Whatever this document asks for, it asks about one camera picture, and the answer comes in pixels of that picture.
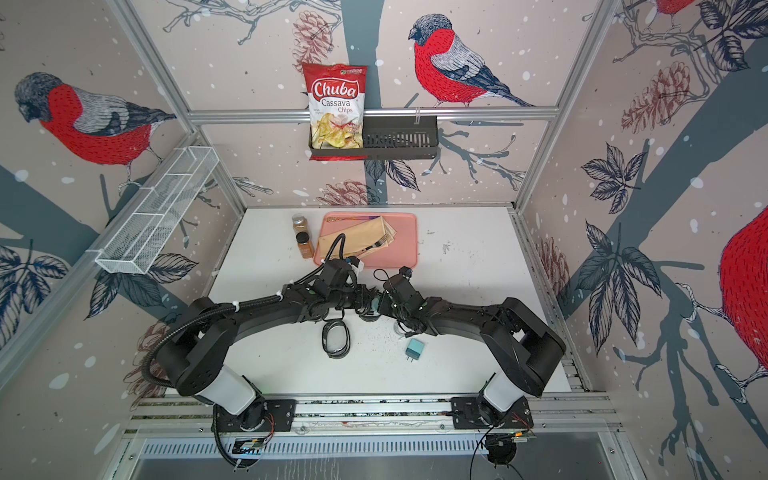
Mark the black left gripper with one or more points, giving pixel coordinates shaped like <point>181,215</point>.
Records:
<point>363,301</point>

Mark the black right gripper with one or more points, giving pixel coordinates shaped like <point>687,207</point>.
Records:
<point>382,306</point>

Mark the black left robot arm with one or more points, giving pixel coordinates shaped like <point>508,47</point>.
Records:
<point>191,357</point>

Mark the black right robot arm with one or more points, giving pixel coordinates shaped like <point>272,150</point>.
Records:
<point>525,348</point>

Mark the pink plastic tray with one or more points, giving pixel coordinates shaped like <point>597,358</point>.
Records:
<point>402,252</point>

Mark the tan spice jar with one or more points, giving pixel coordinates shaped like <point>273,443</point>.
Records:
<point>300,224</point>

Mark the red cassava chips bag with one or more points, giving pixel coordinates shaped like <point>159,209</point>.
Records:
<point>336,101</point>

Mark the teal wall charger front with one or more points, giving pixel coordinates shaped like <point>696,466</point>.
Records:
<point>414,349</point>

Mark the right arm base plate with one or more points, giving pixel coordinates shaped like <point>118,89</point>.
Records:
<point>472,413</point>

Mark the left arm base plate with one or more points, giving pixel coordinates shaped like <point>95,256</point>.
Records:
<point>263,415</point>

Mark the black wall basket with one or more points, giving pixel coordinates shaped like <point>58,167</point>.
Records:
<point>387,138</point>

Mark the white wire mesh basket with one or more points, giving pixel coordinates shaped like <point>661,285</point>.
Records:
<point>140,239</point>

